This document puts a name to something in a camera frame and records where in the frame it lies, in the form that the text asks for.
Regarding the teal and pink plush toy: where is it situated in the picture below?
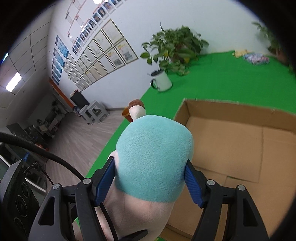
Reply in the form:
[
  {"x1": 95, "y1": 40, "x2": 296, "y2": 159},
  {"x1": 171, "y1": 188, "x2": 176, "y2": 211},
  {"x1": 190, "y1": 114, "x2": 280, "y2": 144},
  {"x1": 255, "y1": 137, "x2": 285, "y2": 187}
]
[{"x1": 95, "y1": 99, "x2": 194, "y2": 240}]

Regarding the large open cardboard box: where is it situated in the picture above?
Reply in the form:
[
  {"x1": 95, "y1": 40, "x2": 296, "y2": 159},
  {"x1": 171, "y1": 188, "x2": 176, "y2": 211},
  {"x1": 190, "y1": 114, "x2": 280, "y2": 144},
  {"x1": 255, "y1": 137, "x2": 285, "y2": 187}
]
[{"x1": 159, "y1": 98, "x2": 296, "y2": 240}]

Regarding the grey plastic stool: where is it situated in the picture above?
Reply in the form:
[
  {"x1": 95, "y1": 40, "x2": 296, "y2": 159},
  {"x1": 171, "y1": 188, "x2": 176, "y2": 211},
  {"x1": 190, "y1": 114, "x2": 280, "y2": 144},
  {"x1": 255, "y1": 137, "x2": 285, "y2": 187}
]
[{"x1": 79, "y1": 101, "x2": 109, "y2": 125}]

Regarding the red paper cup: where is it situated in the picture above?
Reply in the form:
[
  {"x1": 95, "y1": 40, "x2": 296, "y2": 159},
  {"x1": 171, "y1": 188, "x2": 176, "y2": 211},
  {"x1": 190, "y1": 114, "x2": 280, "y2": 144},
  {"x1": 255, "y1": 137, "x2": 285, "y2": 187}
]
[{"x1": 121, "y1": 107, "x2": 133, "y2": 123}]

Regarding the white enamel mug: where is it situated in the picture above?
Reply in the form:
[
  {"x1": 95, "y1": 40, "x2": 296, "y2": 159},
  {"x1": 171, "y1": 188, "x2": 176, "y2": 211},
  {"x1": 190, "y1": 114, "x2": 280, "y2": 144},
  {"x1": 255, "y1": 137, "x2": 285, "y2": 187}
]
[{"x1": 151, "y1": 69, "x2": 173, "y2": 92}]

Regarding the colourful packet on table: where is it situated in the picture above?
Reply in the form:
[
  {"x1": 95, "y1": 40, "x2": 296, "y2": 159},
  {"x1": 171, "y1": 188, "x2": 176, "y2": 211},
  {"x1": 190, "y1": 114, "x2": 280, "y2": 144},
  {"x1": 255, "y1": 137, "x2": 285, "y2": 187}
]
[{"x1": 243, "y1": 53, "x2": 269, "y2": 65}]

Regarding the leafy potted plant right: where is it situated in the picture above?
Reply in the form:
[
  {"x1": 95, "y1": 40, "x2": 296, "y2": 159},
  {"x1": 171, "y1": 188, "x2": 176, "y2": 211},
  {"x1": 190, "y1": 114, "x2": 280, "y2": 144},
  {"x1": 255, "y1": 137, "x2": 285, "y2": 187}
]
[{"x1": 252, "y1": 22, "x2": 295, "y2": 74}]

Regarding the leafy potted plant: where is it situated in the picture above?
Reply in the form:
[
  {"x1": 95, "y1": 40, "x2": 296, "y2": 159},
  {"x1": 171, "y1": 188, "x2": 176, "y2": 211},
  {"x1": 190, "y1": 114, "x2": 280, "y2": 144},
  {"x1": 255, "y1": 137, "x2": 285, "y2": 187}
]
[
  {"x1": 252, "y1": 22, "x2": 295, "y2": 74},
  {"x1": 140, "y1": 26, "x2": 209, "y2": 76}
]

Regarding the leafy potted plant left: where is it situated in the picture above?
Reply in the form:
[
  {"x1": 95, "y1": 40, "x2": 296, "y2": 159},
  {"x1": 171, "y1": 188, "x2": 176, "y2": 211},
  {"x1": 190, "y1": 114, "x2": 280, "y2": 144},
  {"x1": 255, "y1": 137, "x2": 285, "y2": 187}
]
[{"x1": 140, "y1": 26, "x2": 209, "y2": 76}]

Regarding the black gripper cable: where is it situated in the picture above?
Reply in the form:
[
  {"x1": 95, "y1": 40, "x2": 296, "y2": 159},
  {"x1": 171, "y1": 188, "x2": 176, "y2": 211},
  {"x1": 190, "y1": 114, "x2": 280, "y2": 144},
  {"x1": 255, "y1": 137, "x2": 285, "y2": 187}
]
[{"x1": 0, "y1": 131, "x2": 85, "y2": 182}]

